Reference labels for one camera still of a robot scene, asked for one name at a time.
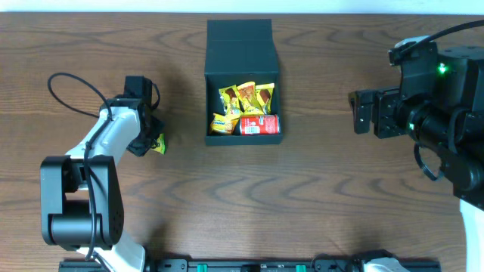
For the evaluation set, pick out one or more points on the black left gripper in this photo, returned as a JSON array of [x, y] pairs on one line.
[[152, 133]]

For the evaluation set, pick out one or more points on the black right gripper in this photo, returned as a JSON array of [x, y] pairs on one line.
[[383, 113]]

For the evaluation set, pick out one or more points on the green pandan cake packet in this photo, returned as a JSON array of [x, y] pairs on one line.
[[159, 145]]

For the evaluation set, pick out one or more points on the yellow cracker snack packet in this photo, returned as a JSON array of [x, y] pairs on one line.
[[222, 124]]

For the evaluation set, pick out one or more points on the yellow chocolate cake packet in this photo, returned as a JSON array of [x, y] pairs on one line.
[[264, 96], [230, 102]]

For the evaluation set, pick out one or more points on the yellow peanut butter snack packet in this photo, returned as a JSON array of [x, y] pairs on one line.
[[247, 97]]

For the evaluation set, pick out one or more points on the red soda can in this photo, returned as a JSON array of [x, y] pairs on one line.
[[264, 124]]

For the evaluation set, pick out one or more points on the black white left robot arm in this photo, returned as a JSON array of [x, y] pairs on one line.
[[81, 204]]

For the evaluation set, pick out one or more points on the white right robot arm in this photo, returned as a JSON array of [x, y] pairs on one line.
[[439, 105]]

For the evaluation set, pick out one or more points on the black open gift box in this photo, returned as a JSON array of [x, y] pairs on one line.
[[239, 51]]

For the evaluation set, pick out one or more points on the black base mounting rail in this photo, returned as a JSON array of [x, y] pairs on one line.
[[182, 265]]

